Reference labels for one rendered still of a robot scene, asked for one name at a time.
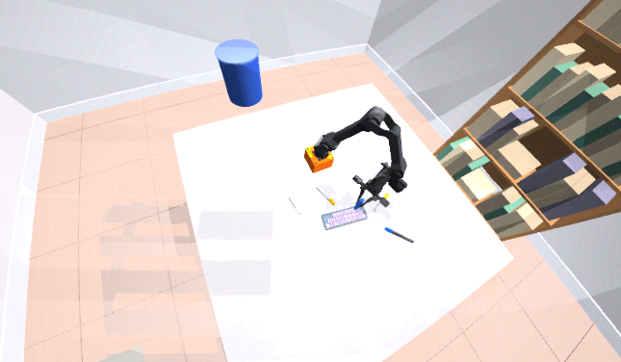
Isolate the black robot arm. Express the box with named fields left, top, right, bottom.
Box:
left=312, top=105, right=407, bottom=194

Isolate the blue stylus with grey tip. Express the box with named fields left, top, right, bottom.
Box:
left=354, top=198, right=364, bottom=210

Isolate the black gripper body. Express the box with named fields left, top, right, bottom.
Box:
left=352, top=175, right=390, bottom=208

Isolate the white keyboard with letter keys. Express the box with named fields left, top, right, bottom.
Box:
left=321, top=206, right=369, bottom=231

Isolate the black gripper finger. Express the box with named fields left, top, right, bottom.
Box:
left=359, top=196, right=375, bottom=208
left=355, top=187, right=366, bottom=204

